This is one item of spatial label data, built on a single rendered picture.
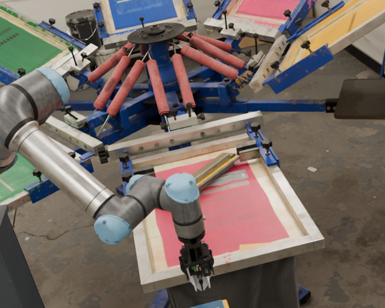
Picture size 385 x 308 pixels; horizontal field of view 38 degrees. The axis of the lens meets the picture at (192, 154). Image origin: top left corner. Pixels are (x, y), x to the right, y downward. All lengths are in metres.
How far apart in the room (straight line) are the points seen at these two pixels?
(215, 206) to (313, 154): 2.18
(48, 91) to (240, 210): 0.87
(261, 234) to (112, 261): 1.74
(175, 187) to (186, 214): 0.08
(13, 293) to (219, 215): 0.74
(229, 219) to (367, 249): 1.45
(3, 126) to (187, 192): 0.46
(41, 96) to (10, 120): 0.11
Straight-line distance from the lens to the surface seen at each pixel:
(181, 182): 1.34
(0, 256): 1.85
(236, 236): 1.92
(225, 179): 2.21
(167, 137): 2.42
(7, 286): 1.93
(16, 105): 1.43
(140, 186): 1.39
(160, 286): 1.78
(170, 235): 1.98
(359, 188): 3.80
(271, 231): 1.92
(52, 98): 1.49
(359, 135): 4.39
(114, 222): 1.31
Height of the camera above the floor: 2.14
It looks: 29 degrees down
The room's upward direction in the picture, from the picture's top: 11 degrees counter-clockwise
